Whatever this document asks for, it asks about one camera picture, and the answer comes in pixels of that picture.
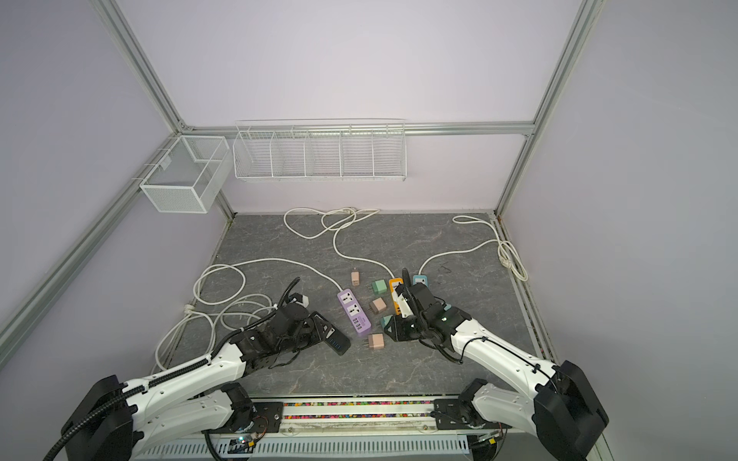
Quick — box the black power strip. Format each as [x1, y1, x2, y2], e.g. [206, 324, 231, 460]
[311, 312, 351, 357]

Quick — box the teal power strip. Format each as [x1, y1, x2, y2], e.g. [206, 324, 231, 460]
[412, 275, 429, 286]

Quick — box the purple power strip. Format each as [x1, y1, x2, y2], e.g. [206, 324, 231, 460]
[336, 289, 372, 335]

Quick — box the orange power strip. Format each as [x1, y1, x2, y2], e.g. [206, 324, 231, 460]
[389, 278, 403, 297]

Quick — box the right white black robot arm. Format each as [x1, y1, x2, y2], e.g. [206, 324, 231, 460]
[384, 272, 609, 460]

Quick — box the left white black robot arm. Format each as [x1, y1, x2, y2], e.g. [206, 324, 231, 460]
[45, 282, 336, 460]

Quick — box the small white mesh basket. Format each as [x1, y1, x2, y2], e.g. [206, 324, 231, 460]
[140, 136, 233, 214]

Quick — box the white cable of purple strip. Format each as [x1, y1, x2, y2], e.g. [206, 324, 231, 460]
[192, 257, 347, 307]

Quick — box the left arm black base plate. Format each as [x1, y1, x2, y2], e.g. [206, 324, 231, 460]
[209, 401, 284, 434]

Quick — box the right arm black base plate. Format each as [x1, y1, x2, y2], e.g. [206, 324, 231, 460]
[430, 398, 510, 430]

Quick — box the aluminium mounting rail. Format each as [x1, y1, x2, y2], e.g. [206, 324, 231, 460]
[111, 393, 603, 442]

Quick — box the white cable of teal strip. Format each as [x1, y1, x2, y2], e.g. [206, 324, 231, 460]
[417, 214, 530, 284]

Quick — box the white cable of orange strip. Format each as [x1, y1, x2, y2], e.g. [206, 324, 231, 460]
[283, 206, 396, 280]

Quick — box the long white wire basket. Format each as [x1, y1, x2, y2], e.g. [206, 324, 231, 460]
[233, 118, 407, 182]

